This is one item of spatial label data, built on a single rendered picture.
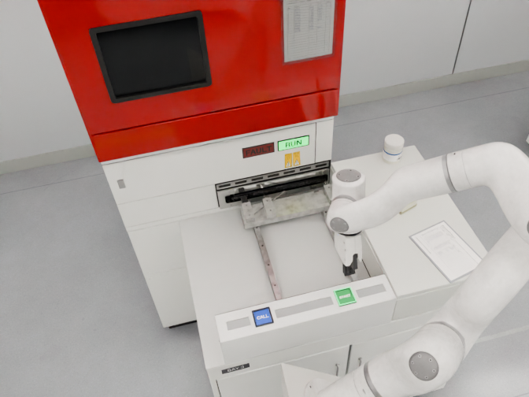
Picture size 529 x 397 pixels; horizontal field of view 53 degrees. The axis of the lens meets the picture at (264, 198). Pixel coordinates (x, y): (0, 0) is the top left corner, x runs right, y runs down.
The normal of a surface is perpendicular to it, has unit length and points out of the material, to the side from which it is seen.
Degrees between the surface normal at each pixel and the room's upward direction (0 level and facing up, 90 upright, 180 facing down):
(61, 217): 0
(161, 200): 90
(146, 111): 90
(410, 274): 0
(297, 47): 90
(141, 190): 90
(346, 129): 0
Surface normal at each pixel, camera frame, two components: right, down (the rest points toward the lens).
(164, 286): 0.24, 0.70
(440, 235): -0.05, -0.68
